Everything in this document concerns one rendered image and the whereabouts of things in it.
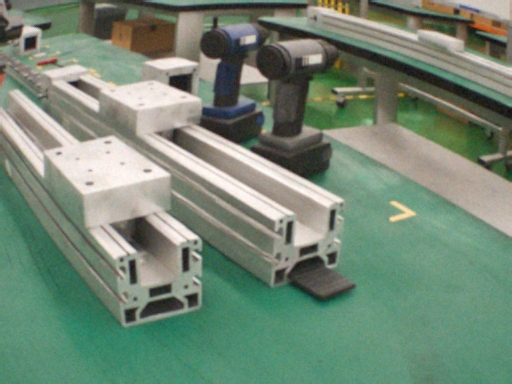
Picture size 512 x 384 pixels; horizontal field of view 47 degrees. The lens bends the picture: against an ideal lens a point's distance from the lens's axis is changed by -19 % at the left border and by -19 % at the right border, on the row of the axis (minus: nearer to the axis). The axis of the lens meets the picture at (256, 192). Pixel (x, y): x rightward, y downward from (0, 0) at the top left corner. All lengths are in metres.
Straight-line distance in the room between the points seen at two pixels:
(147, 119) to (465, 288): 0.52
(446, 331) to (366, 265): 0.18
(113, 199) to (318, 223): 0.24
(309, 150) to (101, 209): 0.46
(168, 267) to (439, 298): 0.32
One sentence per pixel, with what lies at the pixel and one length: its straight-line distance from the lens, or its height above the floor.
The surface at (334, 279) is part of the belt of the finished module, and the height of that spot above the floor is 0.79.
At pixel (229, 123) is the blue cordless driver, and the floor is 0.83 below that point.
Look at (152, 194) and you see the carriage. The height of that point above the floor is 0.89.
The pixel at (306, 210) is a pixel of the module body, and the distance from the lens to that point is 0.82.
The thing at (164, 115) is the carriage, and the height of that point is 0.89.
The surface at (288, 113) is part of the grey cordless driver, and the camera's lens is 1.04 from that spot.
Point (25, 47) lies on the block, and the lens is 2.38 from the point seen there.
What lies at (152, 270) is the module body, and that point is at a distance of 0.71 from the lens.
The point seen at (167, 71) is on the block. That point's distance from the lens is 1.41.
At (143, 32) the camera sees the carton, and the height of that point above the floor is 0.40.
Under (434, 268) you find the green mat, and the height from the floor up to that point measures 0.78.
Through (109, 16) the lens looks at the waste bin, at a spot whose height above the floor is 0.43.
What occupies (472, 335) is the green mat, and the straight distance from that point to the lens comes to 0.73.
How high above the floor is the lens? 1.17
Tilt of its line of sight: 22 degrees down
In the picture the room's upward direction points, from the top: 3 degrees clockwise
